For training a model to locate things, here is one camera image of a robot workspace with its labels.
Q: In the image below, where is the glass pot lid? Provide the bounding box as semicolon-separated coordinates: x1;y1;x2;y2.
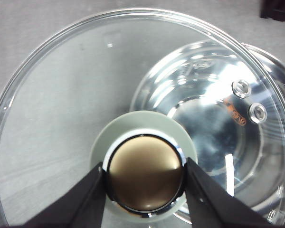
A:
0;10;285;226

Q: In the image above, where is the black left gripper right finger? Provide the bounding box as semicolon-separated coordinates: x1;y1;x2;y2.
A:
185;158;285;228

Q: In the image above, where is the black plate rack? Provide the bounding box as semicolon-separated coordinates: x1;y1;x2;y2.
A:
260;0;285;22

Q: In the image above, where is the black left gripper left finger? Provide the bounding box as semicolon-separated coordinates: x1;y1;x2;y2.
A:
9;163;106;228

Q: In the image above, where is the green electric steamer pot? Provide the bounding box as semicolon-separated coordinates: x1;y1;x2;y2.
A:
132;40;285;226

